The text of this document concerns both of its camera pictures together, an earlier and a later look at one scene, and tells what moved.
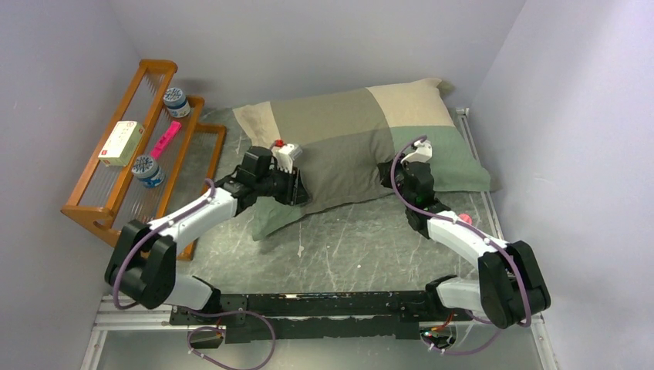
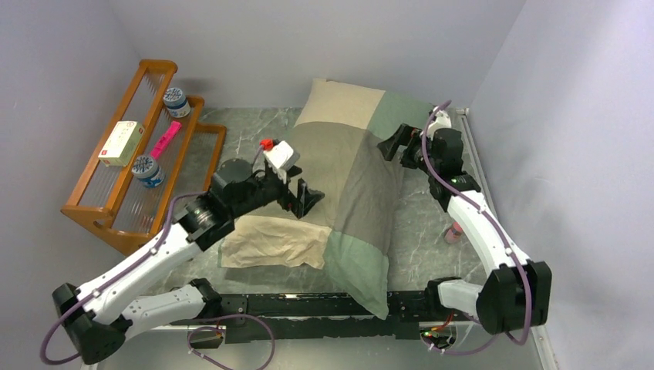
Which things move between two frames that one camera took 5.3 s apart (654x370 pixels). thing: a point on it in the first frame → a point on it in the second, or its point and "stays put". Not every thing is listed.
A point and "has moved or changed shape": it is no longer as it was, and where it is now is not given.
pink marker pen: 173,129 stays put
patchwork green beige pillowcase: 345,135 has moved or changed shape
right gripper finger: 385,173 → 402,137
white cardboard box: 121,144 stays put
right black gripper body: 399,174 → 414,157
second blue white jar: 145,169 stays put
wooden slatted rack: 156,159 stays put
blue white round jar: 176,105 stays put
